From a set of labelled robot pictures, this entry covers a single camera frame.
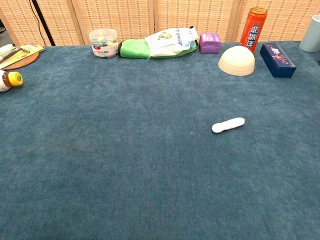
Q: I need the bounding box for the small white object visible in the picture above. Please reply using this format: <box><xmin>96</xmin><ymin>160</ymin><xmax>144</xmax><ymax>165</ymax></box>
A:
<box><xmin>211</xmin><ymin>116</ymin><xmax>246</xmax><ymax>134</ymax></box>

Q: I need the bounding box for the teal table mat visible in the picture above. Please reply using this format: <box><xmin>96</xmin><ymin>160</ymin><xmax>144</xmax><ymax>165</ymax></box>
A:
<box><xmin>0</xmin><ymin>41</ymin><xmax>320</xmax><ymax>240</ymax></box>

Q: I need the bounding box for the green folded cloth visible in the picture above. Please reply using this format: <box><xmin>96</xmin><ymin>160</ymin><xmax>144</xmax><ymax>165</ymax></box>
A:
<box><xmin>117</xmin><ymin>38</ymin><xmax>199</xmax><ymax>59</ymax></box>

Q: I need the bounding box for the white printed plastic packet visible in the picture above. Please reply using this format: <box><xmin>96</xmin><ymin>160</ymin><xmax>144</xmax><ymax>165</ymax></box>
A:
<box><xmin>144</xmin><ymin>25</ymin><xmax>200</xmax><ymax>60</ymax></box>

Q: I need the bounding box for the purple small box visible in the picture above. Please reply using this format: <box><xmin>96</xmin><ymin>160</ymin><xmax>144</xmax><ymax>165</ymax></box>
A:
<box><xmin>199</xmin><ymin>32</ymin><xmax>222</xmax><ymax>54</ymax></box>

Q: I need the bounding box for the clear jar of clips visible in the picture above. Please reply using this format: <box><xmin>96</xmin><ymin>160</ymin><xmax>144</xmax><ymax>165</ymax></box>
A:
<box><xmin>88</xmin><ymin>28</ymin><xmax>119</xmax><ymax>59</ymax></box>

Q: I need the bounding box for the cream upturned bowl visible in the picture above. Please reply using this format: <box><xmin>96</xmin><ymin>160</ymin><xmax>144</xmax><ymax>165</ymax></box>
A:
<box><xmin>217</xmin><ymin>45</ymin><xmax>256</xmax><ymax>77</ymax></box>

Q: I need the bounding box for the woven bamboo folding screen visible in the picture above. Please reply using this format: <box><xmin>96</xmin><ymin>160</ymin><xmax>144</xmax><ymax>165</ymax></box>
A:
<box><xmin>0</xmin><ymin>0</ymin><xmax>320</xmax><ymax>47</ymax></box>

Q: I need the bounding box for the orange soda can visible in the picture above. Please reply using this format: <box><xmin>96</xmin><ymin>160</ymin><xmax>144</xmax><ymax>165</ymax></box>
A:
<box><xmin>239</xmin><ymin>7</ymin><xmax>269</xmax><ymax>54</ymax></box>

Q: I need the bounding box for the dark blue long box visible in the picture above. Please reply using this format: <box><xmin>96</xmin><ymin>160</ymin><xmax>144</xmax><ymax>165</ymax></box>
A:
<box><xmin>259</xmin><ymin>42</ymin><xmax>297</xmax><ymax>79</ymax></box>

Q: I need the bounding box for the round woven coaster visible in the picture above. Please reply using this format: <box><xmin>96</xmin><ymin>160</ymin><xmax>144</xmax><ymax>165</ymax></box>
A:
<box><xmin>2</xmin><ymin>51</ymin><xmax>41</xmax><ymax>71</ymax></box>

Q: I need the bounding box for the black tripod stand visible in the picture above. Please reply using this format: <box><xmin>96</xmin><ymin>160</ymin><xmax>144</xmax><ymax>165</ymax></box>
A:
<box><xmin>29</xmin><ymin>0</ymin><xmax>56</xmax><ymax>47</ymax></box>

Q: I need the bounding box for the yellow razor package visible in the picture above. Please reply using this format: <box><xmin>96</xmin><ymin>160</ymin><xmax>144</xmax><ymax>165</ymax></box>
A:
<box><xmin>0</xmin><ymin>44</ymin><xmax>45</xmax><ymax>70</ymax></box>

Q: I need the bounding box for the white drink bottle yellow cap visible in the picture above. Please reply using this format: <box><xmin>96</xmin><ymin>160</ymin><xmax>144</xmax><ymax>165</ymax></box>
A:
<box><xmin>0</xmin><ymin>69</ymin><xmax>24</xmax><ymax>93</ymax></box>

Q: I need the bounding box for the mint green brush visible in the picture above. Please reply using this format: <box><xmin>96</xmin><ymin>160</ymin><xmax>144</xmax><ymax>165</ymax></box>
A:
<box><xmin>0</xmin><ymin>43</ymin><xmax>16</xmax><ymax>57</ymax></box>

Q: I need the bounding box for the light blue cup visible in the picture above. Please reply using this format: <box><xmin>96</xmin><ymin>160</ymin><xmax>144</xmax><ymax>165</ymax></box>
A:
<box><xmin>298</xmin><ymin>14</ymin><xmax>320</xmax><ymax>53</ymax></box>

